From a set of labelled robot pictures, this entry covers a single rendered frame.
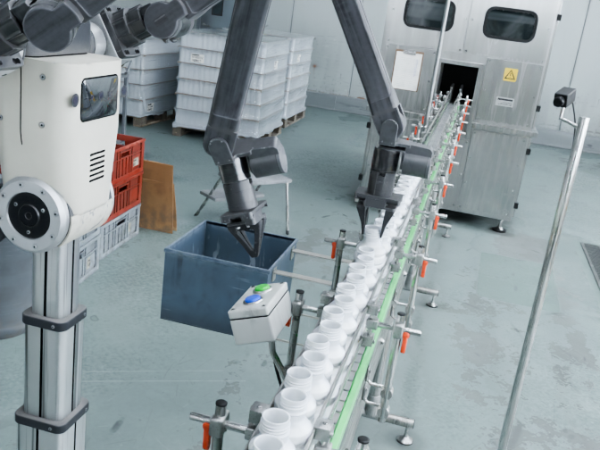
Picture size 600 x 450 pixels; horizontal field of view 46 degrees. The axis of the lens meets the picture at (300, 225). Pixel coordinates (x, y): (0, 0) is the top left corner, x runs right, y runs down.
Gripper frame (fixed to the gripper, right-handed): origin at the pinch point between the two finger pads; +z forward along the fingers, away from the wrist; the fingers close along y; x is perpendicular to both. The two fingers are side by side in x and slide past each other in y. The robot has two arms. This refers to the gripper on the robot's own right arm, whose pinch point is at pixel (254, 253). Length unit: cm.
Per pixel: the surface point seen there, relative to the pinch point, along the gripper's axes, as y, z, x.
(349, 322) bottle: -9.6, 12.7, -18.4
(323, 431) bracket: -42.4, 14.9, -20.6
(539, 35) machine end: 473, -14, -85
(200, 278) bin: 50, 18, 38
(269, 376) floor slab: 157, 101, 69
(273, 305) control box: -6.5, 9.0, -3.9
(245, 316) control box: -10.1, 9.1, 0.6
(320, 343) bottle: -27.4, 8.5, -18.1
